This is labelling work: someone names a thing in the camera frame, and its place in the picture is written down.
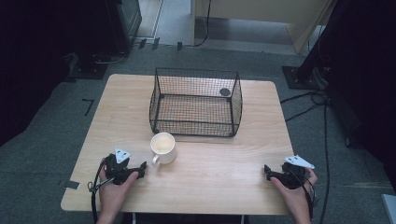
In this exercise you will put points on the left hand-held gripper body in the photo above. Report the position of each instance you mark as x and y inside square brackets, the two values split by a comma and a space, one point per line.
[118, 169]

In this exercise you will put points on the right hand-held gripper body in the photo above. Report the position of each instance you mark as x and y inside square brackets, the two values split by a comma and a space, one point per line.
[292, 175]

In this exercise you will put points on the white cup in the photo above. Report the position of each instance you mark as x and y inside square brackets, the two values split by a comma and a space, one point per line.
[163, 148]

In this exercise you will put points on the person's right hand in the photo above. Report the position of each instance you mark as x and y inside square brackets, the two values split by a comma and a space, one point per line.
[295, 194]

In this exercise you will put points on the person's left hand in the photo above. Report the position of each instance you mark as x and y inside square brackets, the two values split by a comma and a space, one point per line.
[114, 191]

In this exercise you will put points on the black tape strip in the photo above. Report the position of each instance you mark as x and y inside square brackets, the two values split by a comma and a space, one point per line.
[71, 184]

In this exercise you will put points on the black tape corner mark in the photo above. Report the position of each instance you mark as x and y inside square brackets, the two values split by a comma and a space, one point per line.
[88, 105]

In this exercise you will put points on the black round sticker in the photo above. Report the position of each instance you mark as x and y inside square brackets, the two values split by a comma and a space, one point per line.
[224, 91]

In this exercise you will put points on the dark equipment case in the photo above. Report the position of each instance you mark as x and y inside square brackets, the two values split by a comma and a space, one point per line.
[126, 21]

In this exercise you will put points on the beige cabinet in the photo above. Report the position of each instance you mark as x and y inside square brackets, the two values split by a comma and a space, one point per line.
[258, 18]

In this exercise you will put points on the black stand base plate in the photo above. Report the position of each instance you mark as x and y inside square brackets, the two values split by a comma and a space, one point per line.
[88, 70]
[300, 77]

